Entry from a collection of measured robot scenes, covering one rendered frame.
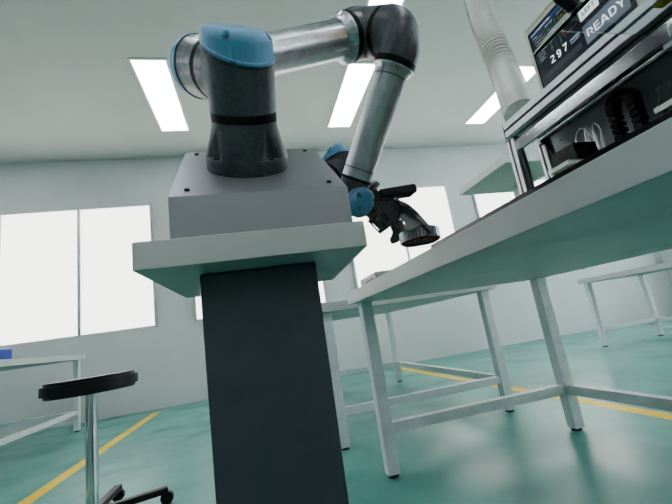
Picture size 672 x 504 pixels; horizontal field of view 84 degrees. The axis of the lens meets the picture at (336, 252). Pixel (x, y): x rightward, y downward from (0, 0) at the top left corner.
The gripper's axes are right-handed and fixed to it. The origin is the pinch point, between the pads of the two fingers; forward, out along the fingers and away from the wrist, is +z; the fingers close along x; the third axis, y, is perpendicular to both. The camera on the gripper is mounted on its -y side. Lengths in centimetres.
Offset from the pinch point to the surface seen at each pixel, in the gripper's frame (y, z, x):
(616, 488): 2, 98, -15
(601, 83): -35, 0, 38
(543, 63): -48, -12, 24
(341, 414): 43, 47, -109
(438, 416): 17, 64, -62
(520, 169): -30.9, 4.8, 11.0
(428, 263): 11.0, 4.2, 12.9
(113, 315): 149, -157, -422
